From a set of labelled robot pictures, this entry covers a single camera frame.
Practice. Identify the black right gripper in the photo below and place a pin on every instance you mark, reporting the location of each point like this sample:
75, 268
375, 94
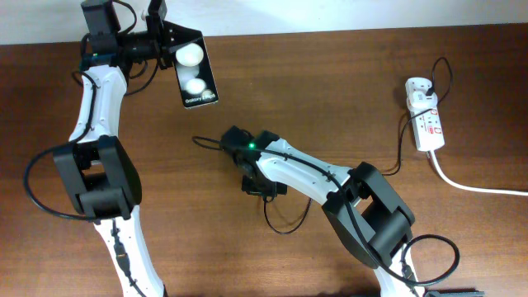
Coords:
247, 186

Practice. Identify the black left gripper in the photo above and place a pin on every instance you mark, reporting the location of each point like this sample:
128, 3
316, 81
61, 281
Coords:
162, 39

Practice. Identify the black Galaxy smartphone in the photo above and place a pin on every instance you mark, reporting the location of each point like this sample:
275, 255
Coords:
195, 76

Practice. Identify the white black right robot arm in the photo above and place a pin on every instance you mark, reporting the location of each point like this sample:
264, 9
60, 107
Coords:
369, 217

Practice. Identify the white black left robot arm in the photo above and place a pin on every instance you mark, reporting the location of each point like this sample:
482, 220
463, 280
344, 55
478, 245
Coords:
99, 176

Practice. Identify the white power strip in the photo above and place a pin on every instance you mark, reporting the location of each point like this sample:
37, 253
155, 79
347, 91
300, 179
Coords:
426, 126

